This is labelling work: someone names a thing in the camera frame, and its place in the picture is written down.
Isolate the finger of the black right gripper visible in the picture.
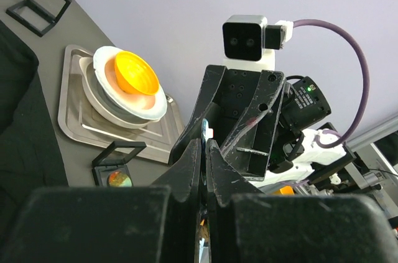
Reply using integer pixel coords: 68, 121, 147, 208
219, 69, 285, 164
168, 65, 227, 166

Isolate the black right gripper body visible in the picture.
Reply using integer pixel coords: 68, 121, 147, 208
220, 70, 331, 180

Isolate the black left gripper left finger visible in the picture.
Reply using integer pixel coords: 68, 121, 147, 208
1, 139, 201, 262

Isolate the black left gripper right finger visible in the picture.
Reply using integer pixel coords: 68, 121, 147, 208
206, 140, 397, 262

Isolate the iridescent round brooch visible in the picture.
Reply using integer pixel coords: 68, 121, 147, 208
107, 171, 133, 187

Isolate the black button-up shirt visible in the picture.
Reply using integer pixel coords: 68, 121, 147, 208
1, 24, 68, 241

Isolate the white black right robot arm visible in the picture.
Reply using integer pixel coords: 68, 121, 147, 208
169, 65, 354, 187

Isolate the black display box near tray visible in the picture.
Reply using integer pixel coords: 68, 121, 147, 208
91, 141, 147, 188

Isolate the yellow bowl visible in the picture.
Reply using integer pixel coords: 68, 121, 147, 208
114, 50, 160, 96

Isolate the white bowl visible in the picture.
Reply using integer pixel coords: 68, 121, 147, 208
80, 46, 167, 129

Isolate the stainless steel tray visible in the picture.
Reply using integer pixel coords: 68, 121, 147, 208
58, 45, 185, 164

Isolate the open black display box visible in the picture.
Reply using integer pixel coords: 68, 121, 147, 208
6, 0, 72, 37

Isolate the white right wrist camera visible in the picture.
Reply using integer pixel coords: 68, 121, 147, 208
222, 15, 294, 72

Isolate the aluminium frame rail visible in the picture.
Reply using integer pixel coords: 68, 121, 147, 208
345, 116, 397, 218

